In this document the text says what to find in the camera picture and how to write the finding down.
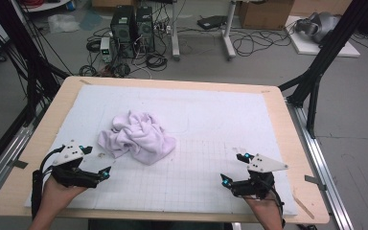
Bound black metal frame stand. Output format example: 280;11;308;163
277;0;368;139
0;0;71;181

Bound clear plastic bag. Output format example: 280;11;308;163
47;13;81;35

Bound grey robot head device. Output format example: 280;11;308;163
295;11;342;44

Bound flat black laptop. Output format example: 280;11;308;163
196;14;228;31

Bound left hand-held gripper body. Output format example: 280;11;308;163
51;139;100;189

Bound black cable tangle near computers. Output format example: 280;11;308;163
78;27;170;80

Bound left hand-held gripper black cable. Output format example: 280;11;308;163
31;145;65;222

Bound white floor board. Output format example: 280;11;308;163
285;15;361;58

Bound pink towel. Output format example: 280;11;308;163
97;110;176;166

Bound black cable loops on floor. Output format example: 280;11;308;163
229;27;293;58

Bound aluminium rail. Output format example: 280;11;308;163
0;123;35;209
286;99;355;230

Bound white power supply unit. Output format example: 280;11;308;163
100;36;113;63

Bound white desk leg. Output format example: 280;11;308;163
221;0;238;61
171;0;182;61

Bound slim black computer tower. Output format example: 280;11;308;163
135;6;156;54

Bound brown cardboard box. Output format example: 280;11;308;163
239;0;295;31

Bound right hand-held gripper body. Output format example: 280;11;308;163
229;153;289;199

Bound person's left hand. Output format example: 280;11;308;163
39;176;87;219

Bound hand-held gripper black cable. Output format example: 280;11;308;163
31;145;65;222
262;178;287;228

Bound thin wooden stick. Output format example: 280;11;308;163
291;195;315;220

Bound right hand-held gripper black cable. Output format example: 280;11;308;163
262;178;287;228

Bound white foam mat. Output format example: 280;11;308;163
24;84;298;217

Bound large black computer tower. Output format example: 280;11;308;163
109;5;137;59

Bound black tape piece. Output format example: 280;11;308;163
11;158;29;170

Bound grey tape piece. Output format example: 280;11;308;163
304;174;328;192

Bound person's right hand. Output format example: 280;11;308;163
243;195;284;224

